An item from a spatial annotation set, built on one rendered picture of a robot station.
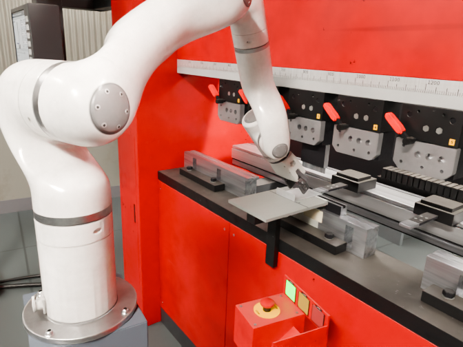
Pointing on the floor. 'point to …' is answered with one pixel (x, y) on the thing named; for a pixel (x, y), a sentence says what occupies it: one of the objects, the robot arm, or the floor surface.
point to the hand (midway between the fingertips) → (297, 184)
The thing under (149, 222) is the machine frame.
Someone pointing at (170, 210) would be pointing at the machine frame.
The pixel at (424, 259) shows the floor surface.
